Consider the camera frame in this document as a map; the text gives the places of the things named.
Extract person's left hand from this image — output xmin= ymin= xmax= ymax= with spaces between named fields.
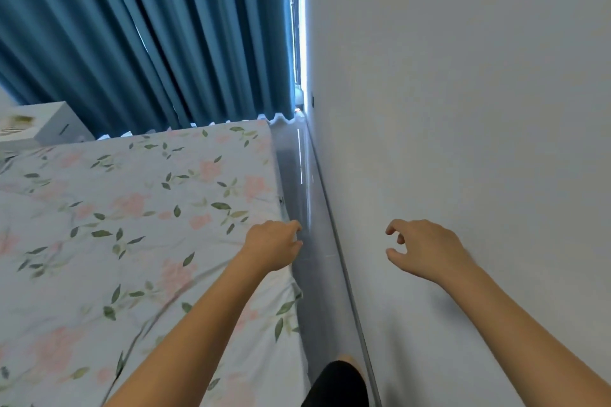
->
xmin=242 ymin=220 xmax=304 ymax=274

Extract floral bed sheet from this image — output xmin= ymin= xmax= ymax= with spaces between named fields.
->
xmin=0 ymin=119 xmax=311 ymax=407

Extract person's left forearm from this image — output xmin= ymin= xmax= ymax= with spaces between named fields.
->
xmin=102 ymin=249 xmax=292 ymax=407

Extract window frame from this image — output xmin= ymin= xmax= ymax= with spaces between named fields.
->
xmin=286 ymin=0 xmax=307 ymax=113

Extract person's right forearm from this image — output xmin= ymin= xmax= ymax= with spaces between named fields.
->
xmin=441 ymin=259 xmax=611 ymax=407

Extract white nightstand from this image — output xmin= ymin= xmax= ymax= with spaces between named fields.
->
xmin=0 ymin=101 xmax=96 ymax=151

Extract blue curtain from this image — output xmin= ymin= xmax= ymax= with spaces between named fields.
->
xmin=0 ymin=0 xmax=297 ymax=139

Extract person's right hand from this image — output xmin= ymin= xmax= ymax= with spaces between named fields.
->
xmin=385 ymin=219 xmax=479 ymax=286

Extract person's black shorts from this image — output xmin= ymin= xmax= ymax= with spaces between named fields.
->
xmin=301 ymin=360 xmax=369 ymax=407

